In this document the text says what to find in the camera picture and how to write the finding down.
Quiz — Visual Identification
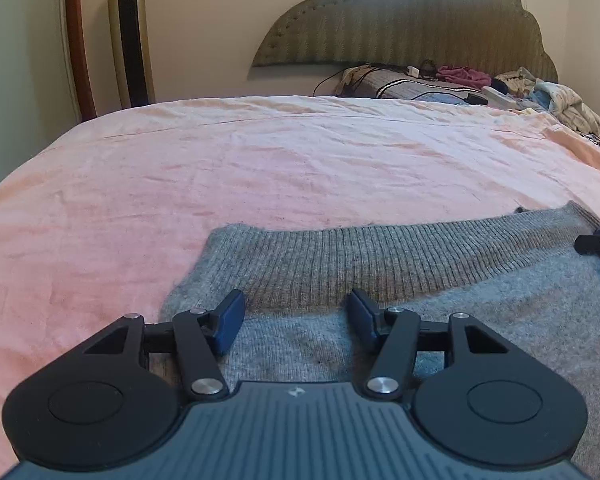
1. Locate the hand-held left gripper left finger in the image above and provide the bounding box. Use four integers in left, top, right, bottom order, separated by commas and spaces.
70, 289, 247, 402

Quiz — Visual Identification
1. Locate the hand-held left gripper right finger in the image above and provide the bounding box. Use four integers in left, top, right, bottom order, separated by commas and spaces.
347, 288, 531, 401

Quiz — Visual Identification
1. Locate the grey sweater with navy sleeves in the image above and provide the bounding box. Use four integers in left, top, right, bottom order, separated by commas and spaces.
160, 201, 600, 463

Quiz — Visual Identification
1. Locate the pile of light clothes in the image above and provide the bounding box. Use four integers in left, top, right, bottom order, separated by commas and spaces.
495, 66, 600, 141

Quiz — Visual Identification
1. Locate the pink bed sheet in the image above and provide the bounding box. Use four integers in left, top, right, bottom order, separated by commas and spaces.
0, 95, 600, 468

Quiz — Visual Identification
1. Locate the magenta cloth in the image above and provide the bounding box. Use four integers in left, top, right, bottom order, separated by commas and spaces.
436, 64, 493, 90

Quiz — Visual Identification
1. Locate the striped pillow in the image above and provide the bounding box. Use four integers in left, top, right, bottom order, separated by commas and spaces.
337, 66, 483, 107

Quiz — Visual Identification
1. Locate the green padded headboard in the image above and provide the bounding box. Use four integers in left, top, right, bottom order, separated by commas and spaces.
252, 0, 559, 83

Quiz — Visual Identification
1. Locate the gold tower heater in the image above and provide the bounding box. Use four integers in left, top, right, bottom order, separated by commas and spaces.
106, 0, 156, 110

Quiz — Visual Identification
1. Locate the black cable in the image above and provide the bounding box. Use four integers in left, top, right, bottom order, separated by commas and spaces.
314, 61, 412, 97

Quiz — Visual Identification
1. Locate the wooden frame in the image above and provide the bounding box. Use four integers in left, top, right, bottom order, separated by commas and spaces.
62, 0, 98, 123

